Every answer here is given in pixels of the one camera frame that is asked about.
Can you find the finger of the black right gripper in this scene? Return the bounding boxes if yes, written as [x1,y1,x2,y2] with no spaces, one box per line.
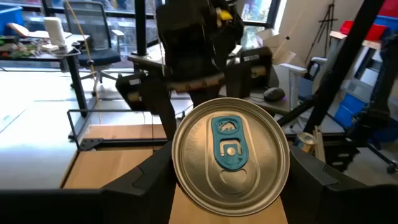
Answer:
[225,46,280,100]
[115,73,178,141]

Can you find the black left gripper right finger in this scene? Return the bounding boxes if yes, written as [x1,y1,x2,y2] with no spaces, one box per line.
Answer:
[281,145,369,224]

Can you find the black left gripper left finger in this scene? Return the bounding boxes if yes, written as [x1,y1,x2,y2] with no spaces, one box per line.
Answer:
[101,141,178,224]

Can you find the blue silver energy drink can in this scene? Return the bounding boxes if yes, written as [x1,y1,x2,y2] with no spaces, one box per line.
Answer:
[171,97,290,217]

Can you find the black computer mouse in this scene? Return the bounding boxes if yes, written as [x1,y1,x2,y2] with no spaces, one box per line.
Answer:
[263,86,286,102]

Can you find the cardboard boxes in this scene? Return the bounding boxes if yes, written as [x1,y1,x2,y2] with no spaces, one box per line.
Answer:
[255,27,307,68]

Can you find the grey office desk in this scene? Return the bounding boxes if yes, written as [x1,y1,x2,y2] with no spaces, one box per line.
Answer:
[127,46,312,116]

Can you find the black mesh office chair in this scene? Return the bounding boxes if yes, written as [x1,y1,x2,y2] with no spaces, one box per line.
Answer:
[63,0,125,97]

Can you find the black cluttered desk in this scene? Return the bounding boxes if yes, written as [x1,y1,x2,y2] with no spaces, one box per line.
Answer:
[0,34,91,119]

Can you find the blue plastic storage bin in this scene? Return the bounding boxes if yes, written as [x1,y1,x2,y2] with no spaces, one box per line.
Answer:
[0,4,25,37]
[333,92,368,129]

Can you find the black tripod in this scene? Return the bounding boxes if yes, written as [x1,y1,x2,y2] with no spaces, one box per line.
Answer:
[304,0,339,65]

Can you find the metal storage rack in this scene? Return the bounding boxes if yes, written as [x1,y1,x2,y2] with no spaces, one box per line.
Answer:
[329,30,385,128]

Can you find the white paper towel roll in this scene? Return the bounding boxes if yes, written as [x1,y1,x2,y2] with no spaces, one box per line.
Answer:
[43,16,68,48]

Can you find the red plastic bin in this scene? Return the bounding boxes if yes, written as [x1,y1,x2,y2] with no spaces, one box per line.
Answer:
[338,20,388,42]

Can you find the yellow hanging cable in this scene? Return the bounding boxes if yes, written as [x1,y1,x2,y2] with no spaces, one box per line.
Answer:
[63,0,103,125]

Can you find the black aluminium frame rail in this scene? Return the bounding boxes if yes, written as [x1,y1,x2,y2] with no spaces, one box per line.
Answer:
[275,0,386,133]

